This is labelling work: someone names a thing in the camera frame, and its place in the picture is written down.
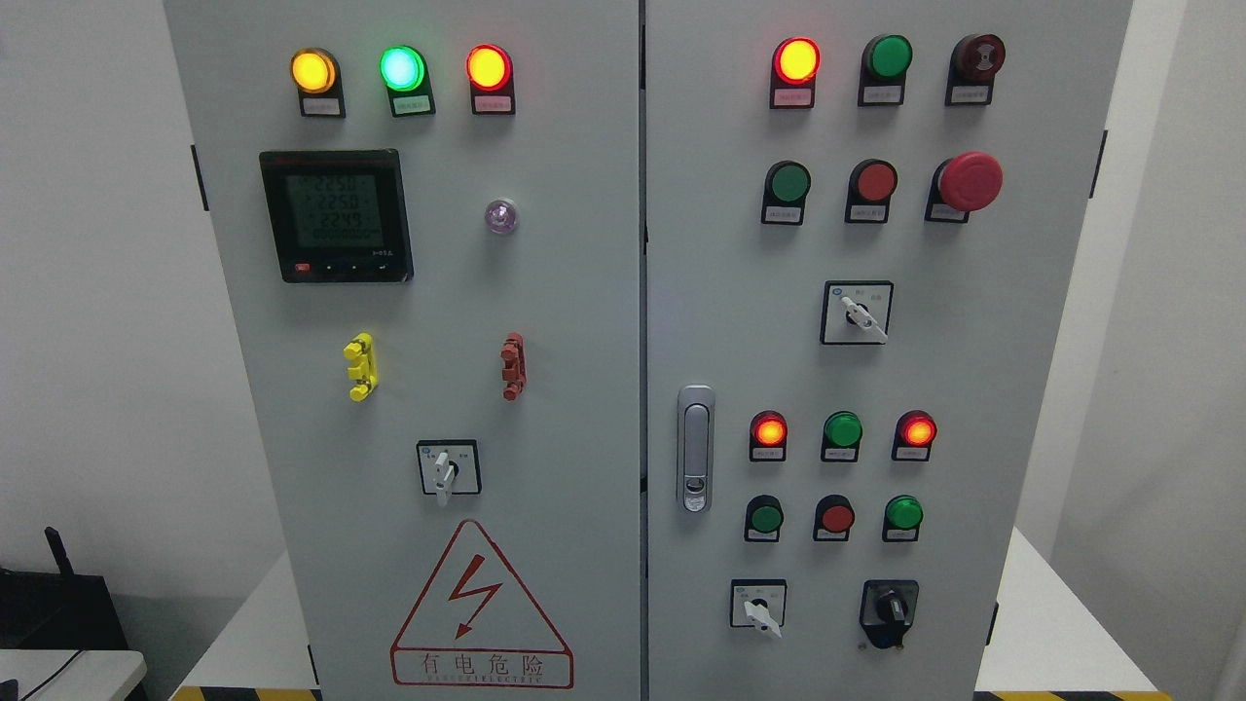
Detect door rotary selector switch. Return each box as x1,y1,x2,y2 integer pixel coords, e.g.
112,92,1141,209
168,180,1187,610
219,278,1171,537
417,440,482,507

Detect green lit indicator light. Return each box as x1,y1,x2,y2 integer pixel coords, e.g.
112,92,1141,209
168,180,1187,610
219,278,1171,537
379,45,436,117

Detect yellow indicator light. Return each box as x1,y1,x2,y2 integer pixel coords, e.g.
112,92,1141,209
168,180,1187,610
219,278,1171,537
290,46,346,120

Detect red terminal clip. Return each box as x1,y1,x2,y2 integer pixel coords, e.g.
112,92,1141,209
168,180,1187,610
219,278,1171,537
498,332,527,402

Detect red lit indicator lower left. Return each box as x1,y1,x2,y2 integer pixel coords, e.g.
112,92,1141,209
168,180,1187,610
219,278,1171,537
749,410,787,462

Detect red lit indicator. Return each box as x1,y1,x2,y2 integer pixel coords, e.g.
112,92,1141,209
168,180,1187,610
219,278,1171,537
891,410,937,461
749,410,787,462
769,36,822,110

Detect small clear purple lamp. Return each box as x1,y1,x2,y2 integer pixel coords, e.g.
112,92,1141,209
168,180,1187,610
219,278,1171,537
483,197,518,237

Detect green push button lower left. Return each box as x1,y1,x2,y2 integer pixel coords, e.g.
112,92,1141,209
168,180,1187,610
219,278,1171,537
744,496,785,542

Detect green push button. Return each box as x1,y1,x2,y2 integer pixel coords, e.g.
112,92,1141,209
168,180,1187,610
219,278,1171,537
760,161,811,227
744,496,785,542
881,496,923,542

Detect green push button upper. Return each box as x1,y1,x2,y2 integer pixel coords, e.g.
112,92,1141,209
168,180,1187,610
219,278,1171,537
760,161,811,227

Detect green indicator lower middle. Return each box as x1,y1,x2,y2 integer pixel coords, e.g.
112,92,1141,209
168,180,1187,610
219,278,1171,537
822,410,863,462

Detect grey left cabinet door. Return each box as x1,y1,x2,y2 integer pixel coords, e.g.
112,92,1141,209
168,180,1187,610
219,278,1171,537
164,1,640,700

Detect grey cabinet door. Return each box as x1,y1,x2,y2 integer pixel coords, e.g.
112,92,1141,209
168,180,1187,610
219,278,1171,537
645,1,1133,700
164,1,640,700

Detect yellow terminal clip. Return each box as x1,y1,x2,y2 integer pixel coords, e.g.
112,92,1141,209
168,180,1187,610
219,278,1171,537
343,332,379,403

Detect red push button lower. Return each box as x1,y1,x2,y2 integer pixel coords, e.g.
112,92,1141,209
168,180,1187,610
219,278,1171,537
812,496,856,542

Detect red push button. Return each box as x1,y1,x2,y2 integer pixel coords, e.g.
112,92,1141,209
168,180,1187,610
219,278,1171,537
812,496,856,542
844,159,898,225

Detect grey right cabinet door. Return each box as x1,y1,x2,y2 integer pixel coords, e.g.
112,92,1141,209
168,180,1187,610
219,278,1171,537
645,1,1133,700

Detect red push button upper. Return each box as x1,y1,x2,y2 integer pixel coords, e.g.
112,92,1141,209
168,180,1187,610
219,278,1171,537
844,159,898,225

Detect red lit indicator lower right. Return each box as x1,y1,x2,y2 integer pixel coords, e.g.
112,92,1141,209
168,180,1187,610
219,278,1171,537
891,410,937,461

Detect red electrical warning triangle sticker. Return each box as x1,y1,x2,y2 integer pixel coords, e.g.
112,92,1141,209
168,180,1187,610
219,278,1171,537
390,519,574,689

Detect red lit indicator left door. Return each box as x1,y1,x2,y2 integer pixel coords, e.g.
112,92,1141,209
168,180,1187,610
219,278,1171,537
464,44,516,115

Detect black digital power meter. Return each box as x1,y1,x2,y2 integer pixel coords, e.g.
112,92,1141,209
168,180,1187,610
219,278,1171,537
259,148,414,284

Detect green push button lower right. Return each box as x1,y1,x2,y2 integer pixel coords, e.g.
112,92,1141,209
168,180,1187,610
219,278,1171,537
881,496,923,542

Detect red lit indicator top right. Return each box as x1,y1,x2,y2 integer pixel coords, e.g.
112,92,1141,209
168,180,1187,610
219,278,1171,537
769,36,822,110

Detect red emergency stop mushroom button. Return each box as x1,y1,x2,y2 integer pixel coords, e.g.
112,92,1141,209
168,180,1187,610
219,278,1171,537
925,151,1003,225

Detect green indicator top right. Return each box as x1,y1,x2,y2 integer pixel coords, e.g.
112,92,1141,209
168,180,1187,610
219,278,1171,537
858,34,913,107

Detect white cabinet base platform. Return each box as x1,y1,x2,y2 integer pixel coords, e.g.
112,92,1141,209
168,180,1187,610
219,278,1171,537
172,532,1170,700

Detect white side table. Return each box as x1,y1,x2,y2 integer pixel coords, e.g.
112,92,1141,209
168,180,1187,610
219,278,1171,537
1,649,147,700

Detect black device with antenna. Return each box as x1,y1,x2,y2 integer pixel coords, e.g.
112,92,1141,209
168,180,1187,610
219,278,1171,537
1,527,130,649

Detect silver door handle lock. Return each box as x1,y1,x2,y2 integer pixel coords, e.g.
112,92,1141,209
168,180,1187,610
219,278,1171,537
677,385,715,513

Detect upper right rotary selector switch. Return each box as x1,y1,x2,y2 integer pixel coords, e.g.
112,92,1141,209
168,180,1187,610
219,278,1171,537
820,280,895,346

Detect lower white rotary selector switch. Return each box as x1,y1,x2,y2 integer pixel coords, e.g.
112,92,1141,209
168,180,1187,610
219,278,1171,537
730,578,787,640

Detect black knob rotary switch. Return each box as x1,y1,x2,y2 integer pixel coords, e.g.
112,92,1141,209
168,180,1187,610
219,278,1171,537
858,578,920,649

